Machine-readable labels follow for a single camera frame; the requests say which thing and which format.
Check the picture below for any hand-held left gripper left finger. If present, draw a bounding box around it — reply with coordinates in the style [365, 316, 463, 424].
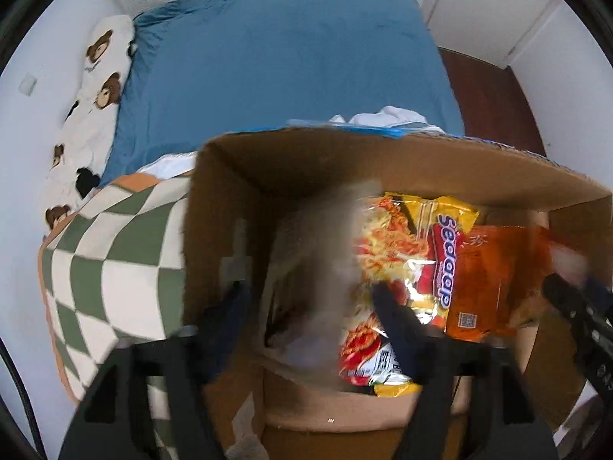
[60, 278, 254, 460]

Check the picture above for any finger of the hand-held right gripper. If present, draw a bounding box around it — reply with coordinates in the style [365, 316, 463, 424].
[580, 273, 613, 308]
[542, 273, 613, 346]

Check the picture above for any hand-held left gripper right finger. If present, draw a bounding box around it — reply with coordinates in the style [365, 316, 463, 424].
[371, 283, 559, 460]

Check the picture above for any orange snack packet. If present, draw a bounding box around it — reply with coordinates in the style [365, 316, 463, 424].
[445, 224, 590, 343]

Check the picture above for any grey snack packet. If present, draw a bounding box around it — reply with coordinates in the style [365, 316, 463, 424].
[261, 179, 384, 370]

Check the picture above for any cardboard box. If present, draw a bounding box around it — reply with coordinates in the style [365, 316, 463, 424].
[182, 127, 613, 460]

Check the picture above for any red white noodle packet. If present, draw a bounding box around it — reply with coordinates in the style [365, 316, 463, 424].
[338, 311, 422, 398]

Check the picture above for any yellow noodle packet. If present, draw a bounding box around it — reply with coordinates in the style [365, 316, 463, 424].
[354, 193, 480, 329]

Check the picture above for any green checkered blanket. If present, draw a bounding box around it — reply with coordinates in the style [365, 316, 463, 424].
[38, 175, 202, 446]

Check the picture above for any white cloth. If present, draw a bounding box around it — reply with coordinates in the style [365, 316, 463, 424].
[138, 152, 198, 179]
[330, 105, 429, 130]

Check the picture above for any bear print pillow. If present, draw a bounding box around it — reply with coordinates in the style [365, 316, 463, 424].
[41, 14, 137, 231]

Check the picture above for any blue bed sheet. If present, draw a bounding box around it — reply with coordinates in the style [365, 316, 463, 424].
[98, 0, 465, 187]

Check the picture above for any white door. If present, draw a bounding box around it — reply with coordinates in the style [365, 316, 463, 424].
[424, 0, 563, 69]

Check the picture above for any black cable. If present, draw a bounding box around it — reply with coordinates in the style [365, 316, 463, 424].
[0, 340, 46, 460]

